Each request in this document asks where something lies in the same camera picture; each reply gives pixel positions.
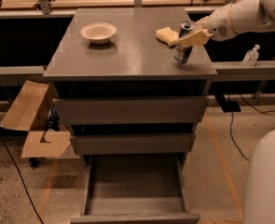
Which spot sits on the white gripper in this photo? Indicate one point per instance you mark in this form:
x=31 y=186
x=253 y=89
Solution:
x=219 y=24

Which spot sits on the grey middle drawer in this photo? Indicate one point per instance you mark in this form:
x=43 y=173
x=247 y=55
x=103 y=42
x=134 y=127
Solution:
x=132 y=143

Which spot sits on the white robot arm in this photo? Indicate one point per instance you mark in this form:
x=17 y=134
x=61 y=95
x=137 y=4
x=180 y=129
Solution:
x=259 y=201

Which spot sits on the grey open bottom drawer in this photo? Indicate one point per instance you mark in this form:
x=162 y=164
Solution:
x=134 y=189

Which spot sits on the blue bag in box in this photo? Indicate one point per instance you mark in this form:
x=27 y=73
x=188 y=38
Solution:
x=52 y=119

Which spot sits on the clear sanitizer bottle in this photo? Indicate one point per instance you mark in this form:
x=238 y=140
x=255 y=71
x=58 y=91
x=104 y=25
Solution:
x=251 y=56

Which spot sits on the grey drawer cabinet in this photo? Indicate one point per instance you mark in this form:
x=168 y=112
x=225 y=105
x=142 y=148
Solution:
x=133 y=64

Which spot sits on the grey top drawer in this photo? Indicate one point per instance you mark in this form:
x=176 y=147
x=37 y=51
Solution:
x=129 y=111

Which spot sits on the redbull can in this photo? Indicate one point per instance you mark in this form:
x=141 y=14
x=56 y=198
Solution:
x=182 y=54

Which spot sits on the yellow sponge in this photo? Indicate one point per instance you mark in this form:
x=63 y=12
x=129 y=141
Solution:
x=168 y=36

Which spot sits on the white paper bowl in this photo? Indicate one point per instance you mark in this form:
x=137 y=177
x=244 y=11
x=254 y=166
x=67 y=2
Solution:
x=98 y=33

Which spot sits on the grey metal shelf rail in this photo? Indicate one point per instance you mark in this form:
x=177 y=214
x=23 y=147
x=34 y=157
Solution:
x=236 y=71

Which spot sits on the open cardboard box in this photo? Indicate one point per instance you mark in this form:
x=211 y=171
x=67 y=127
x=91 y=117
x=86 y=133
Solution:
x=29 y=113

